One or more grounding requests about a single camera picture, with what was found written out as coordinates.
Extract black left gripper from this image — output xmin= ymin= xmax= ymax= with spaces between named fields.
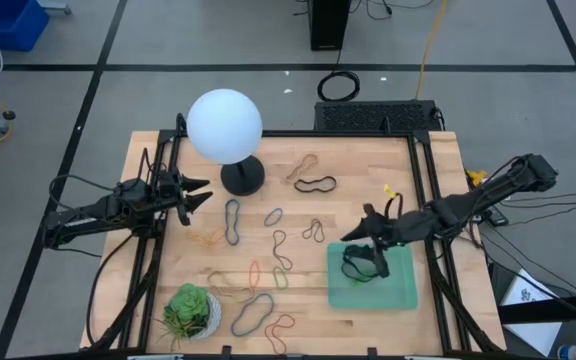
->
xmin=152 ymin=168 xmax=215 ymax=227

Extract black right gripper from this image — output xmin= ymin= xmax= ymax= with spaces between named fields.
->
xmin=340 ymin=202 xmax=433 ymax=280

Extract long blue rubber band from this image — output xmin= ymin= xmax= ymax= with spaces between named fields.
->
xmin=224 ymin=198 xmax=242 ymax=247

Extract rubber bands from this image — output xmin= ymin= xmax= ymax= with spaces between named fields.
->
xmin=340 ymin=243 xmax=384 ymax=284

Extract yellow rubber band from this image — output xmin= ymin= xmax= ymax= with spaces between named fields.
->
xmin=186 ymin=227 xmax=226 ymax=250

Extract brown rubber band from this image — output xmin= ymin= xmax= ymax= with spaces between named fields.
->
xmin=301 ymin=217 xmax=326 ymax=244

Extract black rubber band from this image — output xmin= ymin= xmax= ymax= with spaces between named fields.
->
xmin=293 ymin=175 xmax=338 ymax=194

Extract small blue rubber band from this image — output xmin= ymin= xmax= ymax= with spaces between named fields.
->
xmin=263 ymin=207 xmax=285 ymax=228

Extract dark purple rubber band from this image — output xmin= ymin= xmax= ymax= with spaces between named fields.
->
xmin=271 ymin=229 xmax=294 ymax=272

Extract orange rubber band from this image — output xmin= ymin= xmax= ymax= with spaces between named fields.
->
xmin=247 ymin=259 xmax=262 ymax=291

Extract green rubber band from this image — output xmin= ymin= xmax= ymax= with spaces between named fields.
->
xmin=272 ymin=265 xmax=290 ymax=291

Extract large blue rubber band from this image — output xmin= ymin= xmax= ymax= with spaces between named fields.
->
xmin=230 ymin=292 xmax=275 ymax=338

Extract red rubber band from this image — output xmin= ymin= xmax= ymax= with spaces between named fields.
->
xmin=263 ymin=313 xmax=297 ymax=355

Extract teal translucent plastic bin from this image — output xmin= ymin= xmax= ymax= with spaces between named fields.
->
xmin=326 ymin=241 xmax=419 ymax=311

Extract blue plastic floor bin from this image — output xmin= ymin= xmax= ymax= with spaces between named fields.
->
xmin=0 ymin=0 xmax=51 ymax=53

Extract white globe lamp black base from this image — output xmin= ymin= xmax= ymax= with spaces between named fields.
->
xmin=186 ymin=88 xmax=267 ymax=197

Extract green succulent in white pot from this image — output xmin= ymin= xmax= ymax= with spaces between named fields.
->
xmin=155 ymin=282 xmax=223 ymax=351

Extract black perforated computer case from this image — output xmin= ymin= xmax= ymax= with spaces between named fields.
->
xmin=313 ymin=99 xmax=443 ymax=133

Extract black power adapter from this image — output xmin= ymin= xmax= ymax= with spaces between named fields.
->
xmin=486 ymin=206 xmax=510 ymax=228

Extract black metal beam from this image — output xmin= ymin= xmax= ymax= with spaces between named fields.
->
xmin=497 ymin=292 xmax=576 ymax=325

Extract white paper sheet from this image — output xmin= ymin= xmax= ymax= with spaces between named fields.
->
xmin=500 ymin=268 xmax=564 ymax=357

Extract black computer tower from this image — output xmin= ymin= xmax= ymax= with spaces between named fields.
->
xmin=307 ymin=0 xmax=352 ymax=52

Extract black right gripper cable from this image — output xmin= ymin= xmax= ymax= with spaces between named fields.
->
xmin=387 ymin=192 xmax=405 ymax=221

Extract coiled black cable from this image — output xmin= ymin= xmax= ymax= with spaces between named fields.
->
xmin=316 ymin=70 xmax=362 ymax=103

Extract black left base cable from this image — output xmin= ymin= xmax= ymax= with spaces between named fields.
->
xmin=86 ymin=232 xmax=137 ymax=347

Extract yellow power cord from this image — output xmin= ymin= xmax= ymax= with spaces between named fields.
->
xmin=414 ymin=0 xmax=449 ymax=100

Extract black cable bundle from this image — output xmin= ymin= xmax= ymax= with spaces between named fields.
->
xmin=350 ymin=0 xmax=439 ymax=21

